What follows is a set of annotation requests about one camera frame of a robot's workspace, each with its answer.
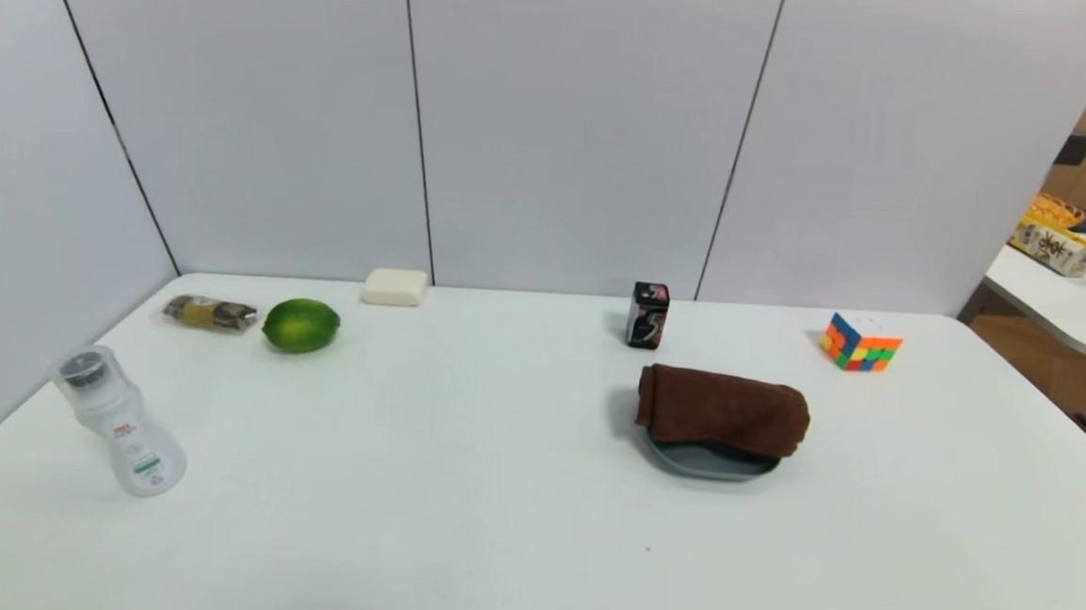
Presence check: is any brown towel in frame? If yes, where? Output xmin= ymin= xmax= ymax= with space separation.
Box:
xmin=633 ymin=361 xmax=814 ymax=462

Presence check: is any grey-blue square dish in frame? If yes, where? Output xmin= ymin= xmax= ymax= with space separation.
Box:
xmin=640 ymin=426 xmax=784 ymax=485

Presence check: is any black pink printed box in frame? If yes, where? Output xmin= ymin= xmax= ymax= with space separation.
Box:
xmin=626 ymin=281 xmax=673 ymax=351

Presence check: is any white soap bar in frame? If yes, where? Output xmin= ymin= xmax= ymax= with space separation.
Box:
xmin=360 ymin=266 xmax=431 ymax=310

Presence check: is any green lime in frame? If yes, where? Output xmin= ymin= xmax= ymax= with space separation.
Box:
xmin=260 ymin=296 xmax=343 ymax=358

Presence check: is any colourful puzzle cube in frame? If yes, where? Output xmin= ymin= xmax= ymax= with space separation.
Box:
xmin=817 ymin=311 xmax=905 ymax=376

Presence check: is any brown snack in clear wrapper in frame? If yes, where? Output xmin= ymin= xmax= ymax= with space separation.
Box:
xmin=161 ymin=292 xmax=261 ymax=334

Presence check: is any clear plastic bottle black cap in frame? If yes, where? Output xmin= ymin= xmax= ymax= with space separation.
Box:
xmin=43 ymin=342 xmax=194 ymax=501

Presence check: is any beige printed carton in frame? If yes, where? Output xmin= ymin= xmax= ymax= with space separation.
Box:
xmin=1008 ymin=216 xmax=1086 ymax=279

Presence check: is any white side table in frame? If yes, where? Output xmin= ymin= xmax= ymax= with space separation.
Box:
xmin=979 ymin=240 xmax=1086 ymax=361

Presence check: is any orange wire basket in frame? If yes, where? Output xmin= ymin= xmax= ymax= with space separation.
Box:
xmin=1029 ymin=191 xmax=1086 ymax=232

